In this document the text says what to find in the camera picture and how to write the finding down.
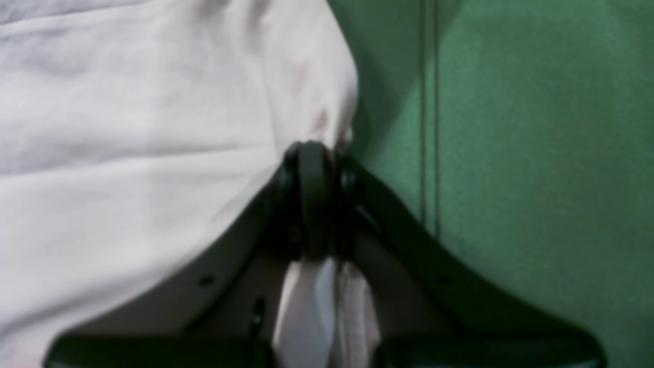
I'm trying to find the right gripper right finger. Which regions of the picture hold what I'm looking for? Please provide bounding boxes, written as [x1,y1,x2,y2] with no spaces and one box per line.
[337,156,608,367]

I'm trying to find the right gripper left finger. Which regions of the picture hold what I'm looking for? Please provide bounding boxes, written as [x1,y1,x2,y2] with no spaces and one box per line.
[43,142,333,367]

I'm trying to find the pink t-shirt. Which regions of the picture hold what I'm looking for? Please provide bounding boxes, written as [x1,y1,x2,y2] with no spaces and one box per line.
[1,1,358,367]

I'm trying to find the grey-green table cloth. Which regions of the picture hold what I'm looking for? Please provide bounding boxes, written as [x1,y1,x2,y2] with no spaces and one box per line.
[330,1,653,367]

